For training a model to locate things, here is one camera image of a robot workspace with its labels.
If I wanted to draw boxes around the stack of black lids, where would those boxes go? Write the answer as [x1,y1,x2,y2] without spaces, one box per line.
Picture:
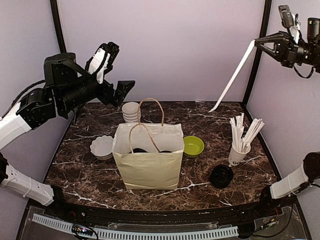
[210,164,234,189]

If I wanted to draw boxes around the stack of white paper cups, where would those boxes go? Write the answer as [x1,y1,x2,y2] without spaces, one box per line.
[121,102,141,123]

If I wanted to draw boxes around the grey slotted cable duct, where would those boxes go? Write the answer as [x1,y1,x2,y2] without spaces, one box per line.
[32,213,239,240]

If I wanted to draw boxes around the bundle of wrapped straws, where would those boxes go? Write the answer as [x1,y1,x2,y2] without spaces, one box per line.
[229,112,265,153]

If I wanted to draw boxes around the black plastic cup lid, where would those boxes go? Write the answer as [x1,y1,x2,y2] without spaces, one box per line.
[129,148,147,154]

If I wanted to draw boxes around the beige paper bag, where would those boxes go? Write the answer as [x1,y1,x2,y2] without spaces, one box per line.
[111,98,185,190]

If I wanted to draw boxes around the left black frame post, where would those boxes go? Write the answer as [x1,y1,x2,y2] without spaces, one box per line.
[49,0,67,53]

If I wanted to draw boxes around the green bowl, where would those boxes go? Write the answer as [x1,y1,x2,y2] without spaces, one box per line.
[183,136,205,158]

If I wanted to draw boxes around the white cup holding straws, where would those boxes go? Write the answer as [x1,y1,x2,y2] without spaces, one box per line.
[228,143,251,166]

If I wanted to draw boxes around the right black frame post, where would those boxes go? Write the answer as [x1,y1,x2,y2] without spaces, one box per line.
[241,0,272,109]

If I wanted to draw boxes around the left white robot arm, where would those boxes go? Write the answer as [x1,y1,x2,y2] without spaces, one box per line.
[0,80,71,218]

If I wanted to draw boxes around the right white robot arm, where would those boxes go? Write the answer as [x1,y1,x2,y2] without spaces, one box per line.
[254,30,320,217]

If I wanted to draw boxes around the black frame post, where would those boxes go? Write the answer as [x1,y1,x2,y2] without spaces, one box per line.
[49,0,67,53]
[241,0,272,109]

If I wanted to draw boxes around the white scalloped bowl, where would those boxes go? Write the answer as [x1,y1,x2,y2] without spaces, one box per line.
[90,135,114,161]

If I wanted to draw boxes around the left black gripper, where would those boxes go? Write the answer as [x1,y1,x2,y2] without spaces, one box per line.
[57,64,135,113]

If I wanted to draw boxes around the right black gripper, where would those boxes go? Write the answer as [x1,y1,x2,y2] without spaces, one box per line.
[254,29,320,68]

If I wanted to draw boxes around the black table edge rail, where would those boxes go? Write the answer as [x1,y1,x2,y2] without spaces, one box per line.
[27,193,298,227]

